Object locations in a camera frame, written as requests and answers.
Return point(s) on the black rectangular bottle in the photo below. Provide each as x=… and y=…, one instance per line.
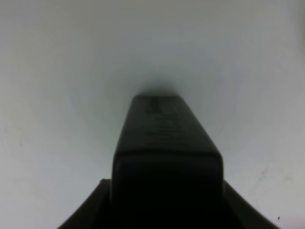
x=166, y=173

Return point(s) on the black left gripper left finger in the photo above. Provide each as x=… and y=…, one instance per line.
x=94, y=213

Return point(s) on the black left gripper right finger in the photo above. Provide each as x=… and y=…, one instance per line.
x=247, y=216

